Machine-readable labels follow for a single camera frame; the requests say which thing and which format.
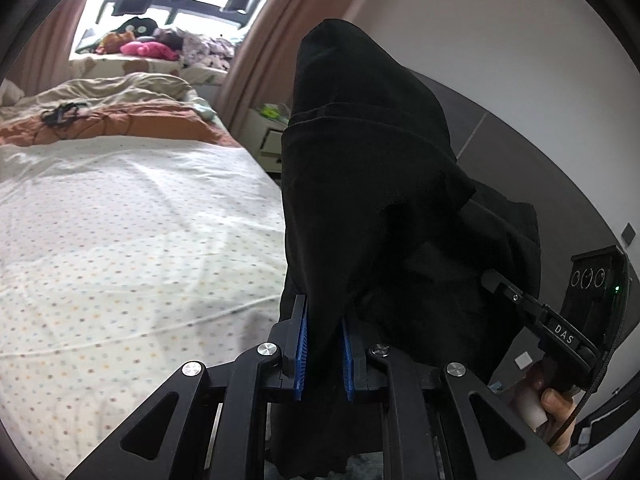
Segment white nightstand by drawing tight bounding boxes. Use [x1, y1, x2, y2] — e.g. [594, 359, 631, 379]
[247, 105, 291, 171]

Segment magenta cloth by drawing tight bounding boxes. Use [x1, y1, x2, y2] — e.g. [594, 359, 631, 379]
[120, 40, 178, 61]

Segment black garment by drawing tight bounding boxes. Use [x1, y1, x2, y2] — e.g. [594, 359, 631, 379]
[270, 19, 543, 473]

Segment orange plush toy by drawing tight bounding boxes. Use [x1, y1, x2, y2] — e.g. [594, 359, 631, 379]
[97, 32, 136, 54]

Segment white floral bedsheet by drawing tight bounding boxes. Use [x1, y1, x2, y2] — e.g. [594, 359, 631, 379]
[0, 135, 288, 436]

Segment pile of floral clothes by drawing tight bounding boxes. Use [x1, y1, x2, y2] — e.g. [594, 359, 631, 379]
[180, 32, 236, 68]

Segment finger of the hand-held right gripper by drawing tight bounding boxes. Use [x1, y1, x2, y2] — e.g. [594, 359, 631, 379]
[480, 269, 546, 331]

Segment cream bear-print blanket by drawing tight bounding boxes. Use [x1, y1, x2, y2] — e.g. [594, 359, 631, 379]
[70, 55, 228, 86]

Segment beige duvet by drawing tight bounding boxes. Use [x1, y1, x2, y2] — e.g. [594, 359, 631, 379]
[0, 72, 193, 111]

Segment black plush toy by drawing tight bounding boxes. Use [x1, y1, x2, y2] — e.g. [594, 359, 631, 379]
[112, 16, 158, 41]

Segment orange blanket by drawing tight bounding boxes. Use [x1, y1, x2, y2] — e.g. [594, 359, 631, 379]
[0, 100, 243, 148]

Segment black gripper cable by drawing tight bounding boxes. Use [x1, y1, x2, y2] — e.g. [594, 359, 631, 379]
[547, 350, 615, 456]

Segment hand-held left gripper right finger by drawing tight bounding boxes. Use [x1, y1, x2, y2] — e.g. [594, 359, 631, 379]
[341, 317, 583, 480]

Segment black cables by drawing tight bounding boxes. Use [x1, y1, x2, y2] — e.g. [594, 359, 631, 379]
[40, 102, 88, 128]

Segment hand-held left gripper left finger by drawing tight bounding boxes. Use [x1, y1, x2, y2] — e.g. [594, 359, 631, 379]
[65, 294, 308, 480]

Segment person's right hand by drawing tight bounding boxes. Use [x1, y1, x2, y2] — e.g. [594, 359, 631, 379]
[527, 360, 581, 456]

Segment pink curtain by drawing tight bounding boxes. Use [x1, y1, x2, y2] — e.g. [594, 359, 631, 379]
[215, 0, 401, 143]
[30, 0, 93, 78]

